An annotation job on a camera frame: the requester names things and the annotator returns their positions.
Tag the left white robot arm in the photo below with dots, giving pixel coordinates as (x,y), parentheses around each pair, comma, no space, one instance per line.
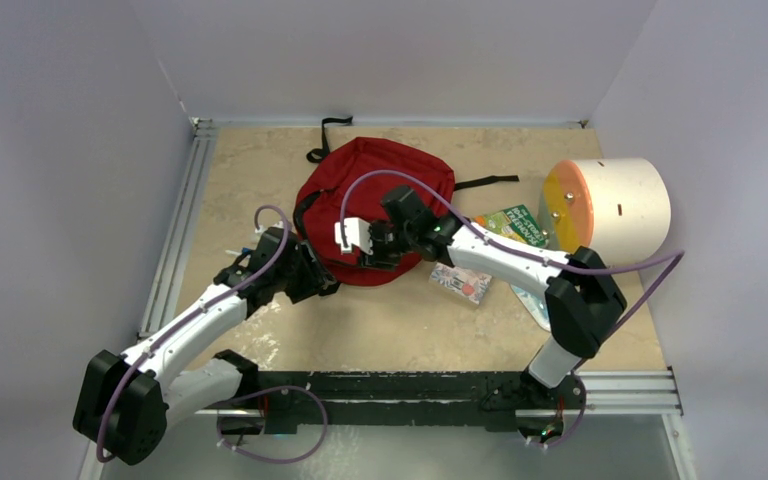
(128,401)

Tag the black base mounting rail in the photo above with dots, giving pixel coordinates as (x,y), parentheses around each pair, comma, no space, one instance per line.
(497,401)

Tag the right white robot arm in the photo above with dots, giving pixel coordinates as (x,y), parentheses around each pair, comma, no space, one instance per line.
(582,300)

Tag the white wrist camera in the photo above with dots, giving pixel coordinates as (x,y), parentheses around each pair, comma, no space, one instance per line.
(353,233)
(272,237)

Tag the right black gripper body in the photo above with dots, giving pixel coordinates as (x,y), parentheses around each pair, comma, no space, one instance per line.
(389,245)

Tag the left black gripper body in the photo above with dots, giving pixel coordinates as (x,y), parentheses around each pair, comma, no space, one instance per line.
(300,277)

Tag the green treehouse paperback book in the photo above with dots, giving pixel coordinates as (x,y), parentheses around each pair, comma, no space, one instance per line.
(516,223)

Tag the floral cover book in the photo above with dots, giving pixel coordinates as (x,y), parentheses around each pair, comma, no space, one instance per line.
(467,285)

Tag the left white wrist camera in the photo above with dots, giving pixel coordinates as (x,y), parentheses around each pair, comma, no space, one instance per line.
(272,237)

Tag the aluminium frame rails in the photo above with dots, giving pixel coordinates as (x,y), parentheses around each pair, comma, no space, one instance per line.
(372,210)

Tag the white cylinder with coloured disc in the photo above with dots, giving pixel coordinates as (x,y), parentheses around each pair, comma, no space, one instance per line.
(619,208)

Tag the light blue pencil case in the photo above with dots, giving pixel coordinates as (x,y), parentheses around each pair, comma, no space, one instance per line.
(535,306)

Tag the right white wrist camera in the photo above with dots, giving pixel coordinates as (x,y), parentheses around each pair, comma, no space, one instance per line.
(353,233)

